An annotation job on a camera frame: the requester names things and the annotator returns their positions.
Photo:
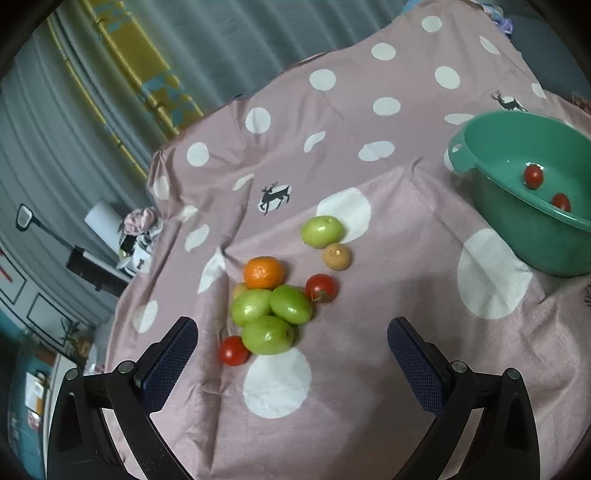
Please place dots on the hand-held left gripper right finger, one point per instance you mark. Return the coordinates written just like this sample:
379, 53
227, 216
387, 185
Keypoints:
413, 364

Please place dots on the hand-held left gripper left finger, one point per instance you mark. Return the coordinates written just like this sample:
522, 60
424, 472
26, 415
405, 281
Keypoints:
171, 364

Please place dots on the red cherry tomato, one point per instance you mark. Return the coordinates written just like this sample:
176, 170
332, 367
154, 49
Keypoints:
321, 288
234, 350
533, 176
561, 202

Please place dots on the green jujube fruit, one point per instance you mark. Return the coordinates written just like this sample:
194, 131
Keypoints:
291, 304
268, 334
251, 308
322, 230

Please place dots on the brown longan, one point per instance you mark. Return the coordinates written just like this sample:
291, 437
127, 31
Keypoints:
337, 256

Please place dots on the green plastic basin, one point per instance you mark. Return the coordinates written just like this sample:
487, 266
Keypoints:
521, 217

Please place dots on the small yellowish longan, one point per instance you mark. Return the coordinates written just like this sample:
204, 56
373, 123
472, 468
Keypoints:
238, 291

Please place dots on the black box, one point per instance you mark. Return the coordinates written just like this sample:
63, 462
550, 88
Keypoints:
92, 270

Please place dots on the orange mandarin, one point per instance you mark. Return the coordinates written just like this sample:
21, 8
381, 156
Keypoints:
263, 272

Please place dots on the pile of crumpled clothes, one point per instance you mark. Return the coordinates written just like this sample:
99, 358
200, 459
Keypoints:
141, 230

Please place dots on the white paper roll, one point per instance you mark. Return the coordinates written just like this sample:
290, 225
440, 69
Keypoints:
104, 220

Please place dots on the pink polka dot blanket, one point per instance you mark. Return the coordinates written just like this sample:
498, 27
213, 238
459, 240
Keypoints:
369, 138

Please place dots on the yellow patterned curtain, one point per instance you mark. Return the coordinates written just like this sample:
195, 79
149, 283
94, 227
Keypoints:
138, 50

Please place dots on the colourful cloth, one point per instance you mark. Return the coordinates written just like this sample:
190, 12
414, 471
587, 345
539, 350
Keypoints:
501, 18

